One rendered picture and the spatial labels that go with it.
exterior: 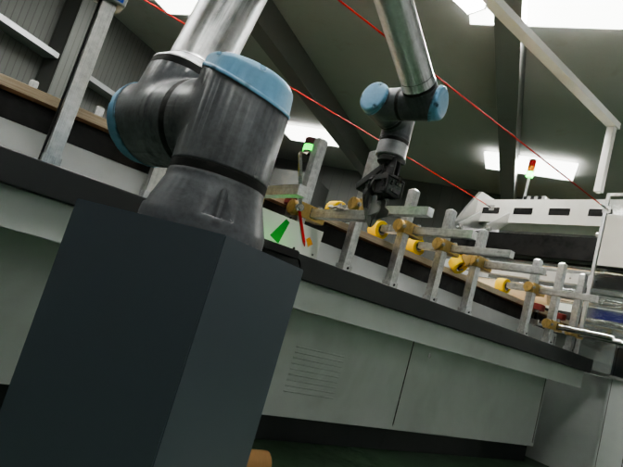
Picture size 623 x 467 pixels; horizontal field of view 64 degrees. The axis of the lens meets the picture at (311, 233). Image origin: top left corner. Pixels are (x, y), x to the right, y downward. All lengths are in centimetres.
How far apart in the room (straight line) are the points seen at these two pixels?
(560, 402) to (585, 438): 24
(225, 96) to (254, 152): 9
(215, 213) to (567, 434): 320
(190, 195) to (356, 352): 162
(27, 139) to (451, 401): 221
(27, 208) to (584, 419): 319
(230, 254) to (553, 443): 325
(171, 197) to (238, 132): 13
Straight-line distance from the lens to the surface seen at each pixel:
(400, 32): 126
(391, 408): 246
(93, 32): 148
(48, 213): 141
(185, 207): 68
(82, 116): 160
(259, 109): 74
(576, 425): 365
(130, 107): 90
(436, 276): 217
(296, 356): 202
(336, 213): 158
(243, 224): 69
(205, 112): 74
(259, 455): 165
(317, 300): 178
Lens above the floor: 55
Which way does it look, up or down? 8 degrees up
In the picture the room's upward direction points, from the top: 16 degrees clockwise
